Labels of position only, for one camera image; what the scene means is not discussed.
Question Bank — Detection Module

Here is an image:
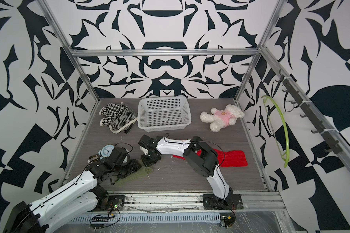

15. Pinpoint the green knitted scarf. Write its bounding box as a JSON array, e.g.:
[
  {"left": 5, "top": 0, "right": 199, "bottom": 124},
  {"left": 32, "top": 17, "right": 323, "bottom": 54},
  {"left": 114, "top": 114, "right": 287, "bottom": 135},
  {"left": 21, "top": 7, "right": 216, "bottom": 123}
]
[{"left": 112, "top": 167, "right": 154, "bottom": 186}]

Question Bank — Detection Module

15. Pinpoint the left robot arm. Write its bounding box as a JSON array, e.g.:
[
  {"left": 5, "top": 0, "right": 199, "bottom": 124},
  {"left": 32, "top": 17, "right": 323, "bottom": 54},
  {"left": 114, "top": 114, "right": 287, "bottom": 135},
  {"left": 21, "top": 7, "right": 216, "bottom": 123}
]
[{"left": 4, "top": 147, "right": 142, "bottom": 233}]

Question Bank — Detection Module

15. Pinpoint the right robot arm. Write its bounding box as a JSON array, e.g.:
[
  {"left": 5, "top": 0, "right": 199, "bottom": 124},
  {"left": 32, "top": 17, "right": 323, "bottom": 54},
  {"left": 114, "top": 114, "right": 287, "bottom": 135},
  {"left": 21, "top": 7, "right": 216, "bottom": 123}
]
[{"left": 139, "top": 135, "right": 233, "bottom": 206}]

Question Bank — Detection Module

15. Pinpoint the white plastic basket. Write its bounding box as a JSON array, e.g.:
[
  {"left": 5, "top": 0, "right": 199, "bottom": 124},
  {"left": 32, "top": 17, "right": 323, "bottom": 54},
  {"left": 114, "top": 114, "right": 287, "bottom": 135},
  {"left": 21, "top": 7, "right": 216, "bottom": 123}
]
[{"left": 138, "top": 96, "right": 192, "bottom": 132}]

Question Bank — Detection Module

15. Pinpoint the black white houndstooth scarf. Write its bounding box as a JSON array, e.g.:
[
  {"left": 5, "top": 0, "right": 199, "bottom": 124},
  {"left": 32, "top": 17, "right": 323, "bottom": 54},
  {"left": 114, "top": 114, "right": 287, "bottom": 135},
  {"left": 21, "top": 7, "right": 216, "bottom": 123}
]
[{"left": 99, "top": 102, "right": 138, "bottom": 134}]

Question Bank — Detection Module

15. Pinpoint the red knitted scarf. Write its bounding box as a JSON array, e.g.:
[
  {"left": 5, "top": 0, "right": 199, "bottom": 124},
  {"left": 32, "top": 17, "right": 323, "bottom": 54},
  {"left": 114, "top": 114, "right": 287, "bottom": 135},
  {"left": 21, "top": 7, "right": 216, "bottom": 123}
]
[{"left": 172, "top": 149, "right": 249, "bottom": 168}]

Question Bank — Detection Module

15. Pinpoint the light blue alarm clock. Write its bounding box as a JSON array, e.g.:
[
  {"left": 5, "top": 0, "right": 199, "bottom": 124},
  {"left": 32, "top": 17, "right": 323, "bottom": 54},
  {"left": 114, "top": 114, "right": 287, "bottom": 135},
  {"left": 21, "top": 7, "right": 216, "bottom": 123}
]
[{"left": 98, "top": 144, "right": 115, "bottom": 159}]

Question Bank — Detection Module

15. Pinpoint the black connector hub left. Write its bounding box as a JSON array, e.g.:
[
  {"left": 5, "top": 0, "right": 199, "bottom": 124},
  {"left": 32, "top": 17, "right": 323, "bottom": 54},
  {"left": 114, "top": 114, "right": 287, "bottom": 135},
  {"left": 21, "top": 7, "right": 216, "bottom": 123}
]
[{"left": 90, "top": 215, "right": 110, "bottom": 224}]

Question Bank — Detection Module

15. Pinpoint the black connector hub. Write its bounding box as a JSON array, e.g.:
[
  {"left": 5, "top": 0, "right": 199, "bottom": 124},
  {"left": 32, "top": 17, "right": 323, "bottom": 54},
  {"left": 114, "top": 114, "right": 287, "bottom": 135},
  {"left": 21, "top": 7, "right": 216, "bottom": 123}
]
[
  {"left": 90, "top": 215, "right": 110, "bottom": 224},
  {"left": 220, "top": 216, "right": 236, "bottom": 229}
]

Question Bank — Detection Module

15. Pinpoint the white teddy bear pink shirt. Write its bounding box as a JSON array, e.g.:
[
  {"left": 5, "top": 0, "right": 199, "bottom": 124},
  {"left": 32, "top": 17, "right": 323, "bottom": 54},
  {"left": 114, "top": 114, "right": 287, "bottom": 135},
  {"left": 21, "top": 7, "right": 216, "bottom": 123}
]
[{"left": 200, "top": 104, "right": 245, "bottom": 133}]

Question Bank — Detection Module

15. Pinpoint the black connector hub right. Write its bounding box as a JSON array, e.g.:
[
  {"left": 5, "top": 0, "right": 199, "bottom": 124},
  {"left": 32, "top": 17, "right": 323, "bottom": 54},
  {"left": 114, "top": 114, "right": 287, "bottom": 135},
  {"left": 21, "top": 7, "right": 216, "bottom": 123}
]
[{"left": 220, "top": 216, "right": 236, "bottom": 229}]

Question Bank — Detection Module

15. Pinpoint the green clothes hanger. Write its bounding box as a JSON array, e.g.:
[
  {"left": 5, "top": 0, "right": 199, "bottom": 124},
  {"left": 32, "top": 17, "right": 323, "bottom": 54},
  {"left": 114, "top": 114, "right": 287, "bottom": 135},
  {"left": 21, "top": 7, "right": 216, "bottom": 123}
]
[{"left": 262, "top": 95, "right": 290, "bottom": 168}]

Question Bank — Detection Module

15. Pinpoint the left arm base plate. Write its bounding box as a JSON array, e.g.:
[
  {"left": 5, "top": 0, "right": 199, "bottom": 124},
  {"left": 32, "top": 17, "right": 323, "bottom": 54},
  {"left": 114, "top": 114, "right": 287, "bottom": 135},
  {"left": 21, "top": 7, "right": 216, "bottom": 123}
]
[{"left": 100, "top": 195, "right": 126, "bottom": 211}]

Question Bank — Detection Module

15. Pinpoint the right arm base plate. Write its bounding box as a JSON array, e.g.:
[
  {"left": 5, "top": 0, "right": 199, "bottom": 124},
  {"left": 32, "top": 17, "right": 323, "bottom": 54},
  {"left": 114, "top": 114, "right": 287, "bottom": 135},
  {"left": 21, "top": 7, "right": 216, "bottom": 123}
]
[{"left": 202, "top": 193, "right": 244, "bottom": 210}]

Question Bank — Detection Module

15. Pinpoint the white slotted cable duct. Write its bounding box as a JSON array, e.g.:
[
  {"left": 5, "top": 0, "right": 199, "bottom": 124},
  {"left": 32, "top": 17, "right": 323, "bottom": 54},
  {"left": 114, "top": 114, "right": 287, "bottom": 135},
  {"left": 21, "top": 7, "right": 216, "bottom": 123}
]
[{"left": 69, "top": 212, "right": 221, "bottom": 224}]

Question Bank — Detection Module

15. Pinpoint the grey wall hook rail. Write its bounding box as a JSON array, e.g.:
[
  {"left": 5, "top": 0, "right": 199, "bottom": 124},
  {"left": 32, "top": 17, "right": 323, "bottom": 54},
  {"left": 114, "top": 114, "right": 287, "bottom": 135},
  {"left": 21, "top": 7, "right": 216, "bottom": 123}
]
[{"left": 276, "top": 70, "right": 343, "bottom": 154}]

